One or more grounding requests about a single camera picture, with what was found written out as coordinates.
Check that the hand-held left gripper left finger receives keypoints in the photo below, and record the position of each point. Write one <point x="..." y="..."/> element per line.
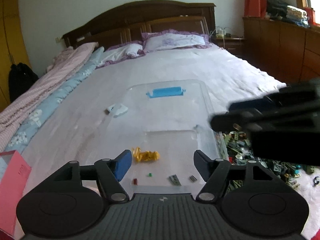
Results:
<point x="124" y="164"/>

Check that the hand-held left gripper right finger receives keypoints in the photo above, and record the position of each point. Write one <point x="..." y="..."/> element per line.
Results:
<point x="201" y="165"/>

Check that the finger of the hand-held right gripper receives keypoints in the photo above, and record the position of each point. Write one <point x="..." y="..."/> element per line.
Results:
<point x="230" y="120"/>
<point x="250" y="106"/>

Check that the small dark grey brick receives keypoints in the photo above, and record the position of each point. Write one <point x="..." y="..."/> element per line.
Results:
<point x="192" y="178"/>

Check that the small dark red brick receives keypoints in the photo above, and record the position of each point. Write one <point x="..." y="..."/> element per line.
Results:
<point x="135" y="181"/>

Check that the gold toy snake piece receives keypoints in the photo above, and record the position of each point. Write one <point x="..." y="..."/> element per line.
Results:
<point x="146" y="155"/>

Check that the light grey brick plate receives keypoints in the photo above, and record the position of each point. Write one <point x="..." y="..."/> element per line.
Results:
<point x="175" y="179"/>

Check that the pile of toy building bricks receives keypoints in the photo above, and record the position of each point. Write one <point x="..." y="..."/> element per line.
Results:
<point x="287" y="170"/>

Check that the small black brick piece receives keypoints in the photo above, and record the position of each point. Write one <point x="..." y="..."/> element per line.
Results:
<point x="317" y="180"/>

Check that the small white plastic item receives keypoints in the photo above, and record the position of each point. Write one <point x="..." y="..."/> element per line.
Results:
<point x="116" y="110"/>

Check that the wooden nightstand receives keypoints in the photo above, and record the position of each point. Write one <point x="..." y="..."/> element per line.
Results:
<point x="230" y="46"/>

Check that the long wooden cabinet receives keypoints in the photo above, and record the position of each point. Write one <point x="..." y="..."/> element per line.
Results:
<point x="280" y="50"/>

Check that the white power strip with chargers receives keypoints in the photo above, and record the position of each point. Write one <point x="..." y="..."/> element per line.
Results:
<point x="221" y="33"/>

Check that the white pillow purple frill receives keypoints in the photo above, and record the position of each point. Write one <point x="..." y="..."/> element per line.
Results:
<point x="122" y="52"/>
<point x="175" y="41"/>

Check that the light blue floral quilt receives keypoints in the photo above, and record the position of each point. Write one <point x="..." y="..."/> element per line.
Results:
<point x="55" y="92"/>

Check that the pile of folded clothes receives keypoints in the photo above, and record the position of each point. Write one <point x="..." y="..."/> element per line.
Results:
<point x="287" y="11"/>

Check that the red gift box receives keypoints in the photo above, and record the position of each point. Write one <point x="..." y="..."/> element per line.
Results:
<point x="309" y="16"/>

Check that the pink striped quilt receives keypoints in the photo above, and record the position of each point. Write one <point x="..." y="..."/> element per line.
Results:
<point x="37" y="87"/>

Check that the black bag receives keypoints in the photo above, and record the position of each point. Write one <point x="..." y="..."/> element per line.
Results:
<point x="21" y="82"/>

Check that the dark wooden headboard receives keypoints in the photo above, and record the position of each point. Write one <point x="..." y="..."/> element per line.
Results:
<point x="130" y="22"/>

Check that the yellow wardrobe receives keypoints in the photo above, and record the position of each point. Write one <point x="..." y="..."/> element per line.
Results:
<point x="11" y="42"/>

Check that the wall socket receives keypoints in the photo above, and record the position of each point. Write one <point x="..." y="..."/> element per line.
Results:
<point x="58" y="40"/>

